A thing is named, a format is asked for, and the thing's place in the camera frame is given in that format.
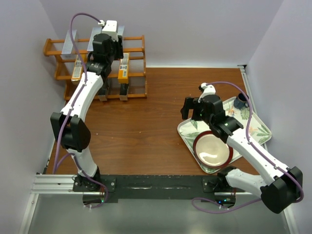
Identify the silver gold R&O toothpaste box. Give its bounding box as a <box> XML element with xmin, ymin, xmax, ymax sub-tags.
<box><xmin>117</xmin><ymin>53</ymin><xmax>130</xmax><ymax>84</ymax></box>

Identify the yellow toothpaste box with barcode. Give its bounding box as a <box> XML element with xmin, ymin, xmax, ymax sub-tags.
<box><xmin>71</xmin><ymin>55</ymin><xmax>83</xmax><ymax>85</ymax></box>

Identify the black toothpaste box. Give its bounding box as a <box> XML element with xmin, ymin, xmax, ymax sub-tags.
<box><xmin>98</xmin><ymin>80</ymin><xmax>110</xmax><ymax>102</ymax></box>
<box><xmin>119</xmin><ymin>83</ymin><xmax>129</xmax><ymax>101</ymax></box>

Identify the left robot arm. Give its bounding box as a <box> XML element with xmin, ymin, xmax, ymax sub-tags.
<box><xmin>50</xmin><ymin>33</ymin><xmax>123</xmax><ymax>191</ymax></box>

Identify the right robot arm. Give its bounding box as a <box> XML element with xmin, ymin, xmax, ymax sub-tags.
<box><xmin>180</xmin><ymin>95</ymin><xmax>304</xmax><ymax>214</ymax></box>

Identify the orange wooden three-tier shelf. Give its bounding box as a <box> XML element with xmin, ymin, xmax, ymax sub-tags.
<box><xmin>43</xmin><ymin>36</ymin><xmax>148</xmax><ymax>101</ymax></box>

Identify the dark blue mug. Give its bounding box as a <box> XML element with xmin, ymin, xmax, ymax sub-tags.
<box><xmin>234</xmin><ymin>93</ymin><xmax>249</xmax><ymax>110</ymax></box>

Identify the red rimmed cream plate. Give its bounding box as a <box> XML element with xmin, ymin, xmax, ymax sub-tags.
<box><xmin>193</xmin><ymin>131</ymin><xmax>234</xmax><ymax>169</ymax></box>

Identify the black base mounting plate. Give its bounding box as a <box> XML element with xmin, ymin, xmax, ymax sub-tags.
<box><xmin>72</xmin><ymin>175</ymin><xmax>233</xmax><ymax>205</ymax></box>

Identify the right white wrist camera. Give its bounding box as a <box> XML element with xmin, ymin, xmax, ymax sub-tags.
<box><xmin>198</xmin><ymin>83</ymin><xmax>216</xmax><ymax>102</ymax></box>

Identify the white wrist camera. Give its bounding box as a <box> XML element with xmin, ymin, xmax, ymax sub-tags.
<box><xmin>198</xmin><ymin>83</ymin><xmax>216</xmax><ymax>102</ymax></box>
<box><xmin>98</xmin><ymin>20</ymin><xmax>118</xmax><ymax>37</ymax></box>

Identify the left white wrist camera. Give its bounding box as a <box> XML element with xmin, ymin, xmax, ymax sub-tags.
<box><xmin>98</xmin><ymin>20</ymin><xmax>118</xmax><ymax>37</ymax></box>

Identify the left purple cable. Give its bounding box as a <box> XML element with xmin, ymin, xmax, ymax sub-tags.
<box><xmin>52</xmin><ymin>12</ymin><xmax>109</xmax><ymax>209</ymax></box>

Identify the aluminium frame rail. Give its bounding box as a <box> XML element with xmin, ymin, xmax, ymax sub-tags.
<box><xmin>18</xmin><ymin>174</ymin><xmax>100</xmax><ymax>234</ymax></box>

